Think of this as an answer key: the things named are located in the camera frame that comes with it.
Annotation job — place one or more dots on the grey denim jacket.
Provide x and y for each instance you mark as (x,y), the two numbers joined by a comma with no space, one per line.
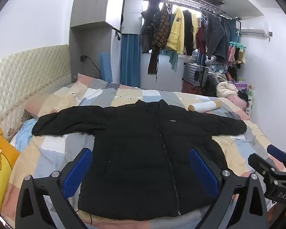
(215,35)

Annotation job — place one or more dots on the blue foam board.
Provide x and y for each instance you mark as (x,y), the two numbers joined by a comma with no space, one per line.
(106,66)

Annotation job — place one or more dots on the light blue bed sheet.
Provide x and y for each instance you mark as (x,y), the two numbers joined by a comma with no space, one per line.
(23,133)

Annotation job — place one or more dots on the silver suitcase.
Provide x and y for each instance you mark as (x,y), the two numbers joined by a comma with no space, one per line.
(195,74)

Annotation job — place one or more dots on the cream quilted headboard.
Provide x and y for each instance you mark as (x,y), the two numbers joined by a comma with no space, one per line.
(26,76)

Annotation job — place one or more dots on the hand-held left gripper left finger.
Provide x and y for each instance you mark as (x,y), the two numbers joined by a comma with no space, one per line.
(77,173)

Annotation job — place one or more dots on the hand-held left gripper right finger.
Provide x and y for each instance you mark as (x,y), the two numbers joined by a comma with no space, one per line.
(203,171)

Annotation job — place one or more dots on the dark checked scarf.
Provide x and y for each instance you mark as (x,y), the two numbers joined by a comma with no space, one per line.
(153,62)

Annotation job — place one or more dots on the red hanging garment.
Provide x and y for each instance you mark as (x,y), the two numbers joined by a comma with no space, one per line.
(200,40)

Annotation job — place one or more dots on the teal hanging garment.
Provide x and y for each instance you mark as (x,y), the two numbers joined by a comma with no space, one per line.
(173,59)

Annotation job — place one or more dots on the blue curtain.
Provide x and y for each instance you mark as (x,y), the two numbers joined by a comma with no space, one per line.
(131,62)

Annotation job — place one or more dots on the black hanging coat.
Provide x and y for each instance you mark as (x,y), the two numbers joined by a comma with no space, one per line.
(149,28)

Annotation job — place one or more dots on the pile of clothes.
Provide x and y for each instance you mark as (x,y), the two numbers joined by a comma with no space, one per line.
(226,88)

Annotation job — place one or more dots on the black padded jacket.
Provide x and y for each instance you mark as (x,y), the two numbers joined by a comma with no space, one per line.
(133,148)

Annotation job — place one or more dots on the brown houndstooth jacket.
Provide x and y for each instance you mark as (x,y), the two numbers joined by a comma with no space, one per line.
(162,28)

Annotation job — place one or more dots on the green sock hanger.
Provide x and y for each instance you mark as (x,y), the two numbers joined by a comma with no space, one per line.
(237,52)

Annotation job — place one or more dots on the pastel patchwork duvet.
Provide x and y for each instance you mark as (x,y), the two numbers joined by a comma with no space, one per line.
(124,95)

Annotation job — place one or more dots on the grey wall cabinet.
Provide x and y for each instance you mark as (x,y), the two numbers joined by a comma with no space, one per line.
(97,2)

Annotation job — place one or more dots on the white air conditioner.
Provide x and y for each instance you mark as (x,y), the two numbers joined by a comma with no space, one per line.
(255,27)

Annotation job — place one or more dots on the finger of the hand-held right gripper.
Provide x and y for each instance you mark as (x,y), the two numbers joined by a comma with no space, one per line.
(259,163)
(276,153)

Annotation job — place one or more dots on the dark red suitcase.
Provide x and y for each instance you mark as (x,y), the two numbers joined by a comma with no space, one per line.
(191,89)

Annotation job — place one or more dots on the black hanging garment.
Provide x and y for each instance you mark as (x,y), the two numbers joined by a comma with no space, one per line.
(187,33)

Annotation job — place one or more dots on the polka dot bag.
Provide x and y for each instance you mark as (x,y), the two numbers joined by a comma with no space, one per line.
(251,100)

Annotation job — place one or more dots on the cream hanging garment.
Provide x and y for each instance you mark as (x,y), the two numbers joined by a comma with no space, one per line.
(195,28)

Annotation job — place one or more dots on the yellow cushion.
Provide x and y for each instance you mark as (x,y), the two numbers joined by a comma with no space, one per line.
(2,167)

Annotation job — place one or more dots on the pastel patchwork pillow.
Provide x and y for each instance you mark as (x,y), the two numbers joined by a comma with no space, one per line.
(54,102)

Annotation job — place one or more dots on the white paper roll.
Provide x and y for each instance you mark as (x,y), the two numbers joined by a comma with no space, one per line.
(205,106)

